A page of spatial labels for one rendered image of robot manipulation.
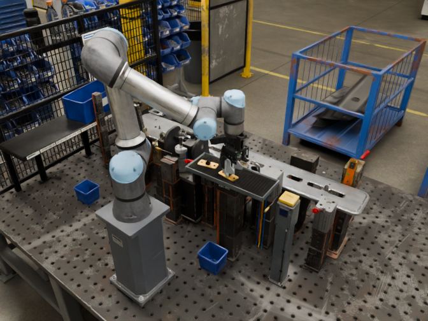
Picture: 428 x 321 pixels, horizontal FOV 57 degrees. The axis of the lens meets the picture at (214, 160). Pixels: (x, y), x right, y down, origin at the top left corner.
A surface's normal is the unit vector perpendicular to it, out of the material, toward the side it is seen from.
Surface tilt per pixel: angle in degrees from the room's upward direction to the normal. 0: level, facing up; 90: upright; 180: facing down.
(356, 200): 0
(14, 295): 0
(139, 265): 90
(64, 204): 0
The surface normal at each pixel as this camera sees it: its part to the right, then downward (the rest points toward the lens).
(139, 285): 0.07, 0.55
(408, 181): 0.00, -0.83
